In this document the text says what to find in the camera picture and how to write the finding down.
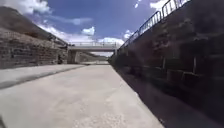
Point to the concrete bridge with railing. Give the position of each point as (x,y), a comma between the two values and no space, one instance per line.
(91,47)

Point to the metal railing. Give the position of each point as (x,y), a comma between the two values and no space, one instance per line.
(150,22)

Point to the dark stone retaining wall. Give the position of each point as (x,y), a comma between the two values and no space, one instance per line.
(180,50)

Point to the grey stone wall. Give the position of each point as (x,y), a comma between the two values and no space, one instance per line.
(26,50)

